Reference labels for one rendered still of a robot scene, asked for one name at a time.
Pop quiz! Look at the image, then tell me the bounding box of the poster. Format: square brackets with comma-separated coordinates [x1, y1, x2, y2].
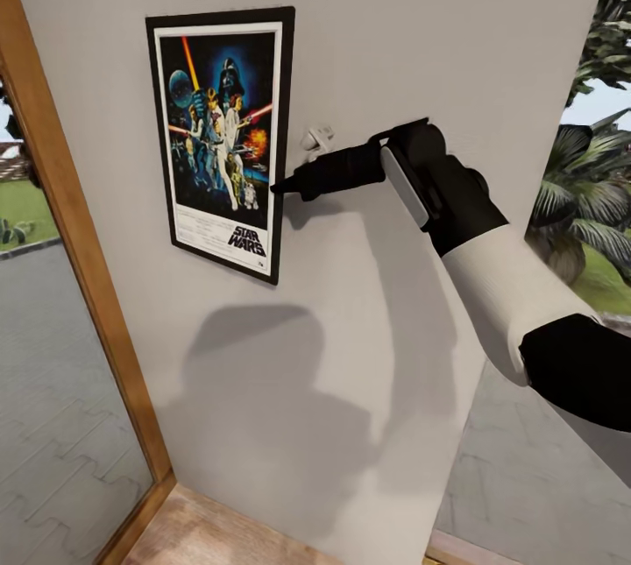
[145, 5, 299, 286]

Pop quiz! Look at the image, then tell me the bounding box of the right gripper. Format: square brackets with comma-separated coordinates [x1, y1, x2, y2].
[270, 148, 358, 202]

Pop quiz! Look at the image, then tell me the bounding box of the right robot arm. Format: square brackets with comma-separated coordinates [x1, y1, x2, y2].
[270, 117, 631, 489]

